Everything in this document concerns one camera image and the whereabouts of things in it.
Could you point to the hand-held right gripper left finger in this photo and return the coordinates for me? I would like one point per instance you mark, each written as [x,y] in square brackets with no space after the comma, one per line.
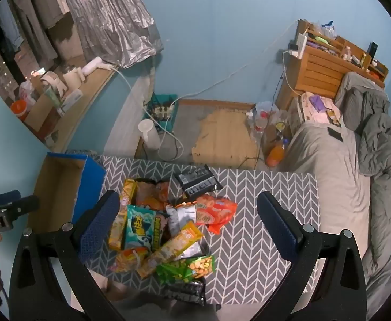
[96,230]

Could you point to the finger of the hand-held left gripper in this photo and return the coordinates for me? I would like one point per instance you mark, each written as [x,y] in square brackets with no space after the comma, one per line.
[6,196]
[24,204]

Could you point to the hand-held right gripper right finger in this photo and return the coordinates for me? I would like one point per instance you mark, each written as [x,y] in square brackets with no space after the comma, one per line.
[279,229]

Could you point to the short yellow snack packet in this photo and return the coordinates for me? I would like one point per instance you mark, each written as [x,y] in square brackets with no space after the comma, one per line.
[117,230]

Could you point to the cardboard box with blue edge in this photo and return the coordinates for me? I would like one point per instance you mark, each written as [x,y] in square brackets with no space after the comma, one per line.
[61,190]

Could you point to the teal snack packet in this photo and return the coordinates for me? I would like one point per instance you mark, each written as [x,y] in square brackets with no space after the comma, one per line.
[142,227]

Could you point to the long yellow snack packet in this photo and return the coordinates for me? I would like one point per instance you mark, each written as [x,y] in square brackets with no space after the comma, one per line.
[130,192]

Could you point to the red-orange snack packet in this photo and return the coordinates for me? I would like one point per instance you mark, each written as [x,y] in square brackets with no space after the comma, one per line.
[215,212]

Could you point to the clear orange snack bag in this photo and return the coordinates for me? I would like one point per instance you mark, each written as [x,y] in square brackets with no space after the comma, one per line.
[152,194]

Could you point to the silver and orange snack packet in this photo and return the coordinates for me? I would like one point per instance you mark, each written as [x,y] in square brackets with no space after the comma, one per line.
[180,219]

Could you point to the grey herringbone tablecloth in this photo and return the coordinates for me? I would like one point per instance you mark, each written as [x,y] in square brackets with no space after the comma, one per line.
[249,247]

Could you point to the small orange snack packet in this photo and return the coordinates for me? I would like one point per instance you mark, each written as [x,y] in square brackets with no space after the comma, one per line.
[128,259]

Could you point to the grey bed sheet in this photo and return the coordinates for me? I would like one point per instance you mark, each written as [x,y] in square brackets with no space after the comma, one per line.
[332,177]

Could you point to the orange drink bottle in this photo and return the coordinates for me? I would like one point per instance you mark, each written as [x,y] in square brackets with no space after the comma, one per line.
[276,153]

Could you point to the long orange snack packet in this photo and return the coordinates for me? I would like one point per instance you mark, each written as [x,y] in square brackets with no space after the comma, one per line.
[172,249]

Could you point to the orange lidded container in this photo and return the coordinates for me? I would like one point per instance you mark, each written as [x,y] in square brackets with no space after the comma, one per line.
[20,107]

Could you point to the black striped snack packet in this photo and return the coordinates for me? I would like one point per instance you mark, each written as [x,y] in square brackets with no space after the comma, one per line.
[199,180]

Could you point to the green snack packet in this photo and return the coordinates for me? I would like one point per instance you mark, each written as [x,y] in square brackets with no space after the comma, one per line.
[185,269]

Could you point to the clear water bottle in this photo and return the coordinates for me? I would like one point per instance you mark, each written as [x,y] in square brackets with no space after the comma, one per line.
[259,125]

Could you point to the brown cardboard sheet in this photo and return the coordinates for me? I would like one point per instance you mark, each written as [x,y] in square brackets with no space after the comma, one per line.
[227,137]

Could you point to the glossy black snack packet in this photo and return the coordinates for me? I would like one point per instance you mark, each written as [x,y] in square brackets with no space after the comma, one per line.
[185,291]

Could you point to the white plastic jug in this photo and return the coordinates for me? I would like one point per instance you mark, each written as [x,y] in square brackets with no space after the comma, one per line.
[148,133]

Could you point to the black phone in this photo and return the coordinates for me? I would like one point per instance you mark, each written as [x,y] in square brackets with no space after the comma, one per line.
[335,134]

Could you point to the long white box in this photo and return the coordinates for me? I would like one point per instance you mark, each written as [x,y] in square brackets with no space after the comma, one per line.
[70,101]

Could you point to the clear plastic bag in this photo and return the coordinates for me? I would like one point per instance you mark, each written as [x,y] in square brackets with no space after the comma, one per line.
[267,108]

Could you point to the white curved holder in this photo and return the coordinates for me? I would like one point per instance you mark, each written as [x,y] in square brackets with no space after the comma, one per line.
[53,83]

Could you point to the pink cloth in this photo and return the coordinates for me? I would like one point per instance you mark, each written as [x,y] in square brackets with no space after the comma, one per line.
[319,107]

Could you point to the grey duvet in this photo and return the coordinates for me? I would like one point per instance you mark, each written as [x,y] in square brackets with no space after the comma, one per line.
[379,147]

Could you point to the teal plastic crate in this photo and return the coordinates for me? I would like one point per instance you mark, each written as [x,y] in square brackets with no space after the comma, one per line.
[163,110]

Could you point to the white hair dryer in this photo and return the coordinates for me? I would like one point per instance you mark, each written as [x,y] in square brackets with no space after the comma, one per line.
[96,64]

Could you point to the wooden headboard shelf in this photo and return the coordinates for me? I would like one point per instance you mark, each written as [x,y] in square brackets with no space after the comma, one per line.
[326,68]

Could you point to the hanging clothes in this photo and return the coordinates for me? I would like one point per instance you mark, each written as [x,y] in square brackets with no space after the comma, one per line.
[31,16]

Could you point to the white power strip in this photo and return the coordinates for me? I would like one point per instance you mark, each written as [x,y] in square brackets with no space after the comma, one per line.
[301,45]

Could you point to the silver curtain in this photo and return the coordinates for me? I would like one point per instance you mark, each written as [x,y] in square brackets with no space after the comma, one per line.
[111,16]

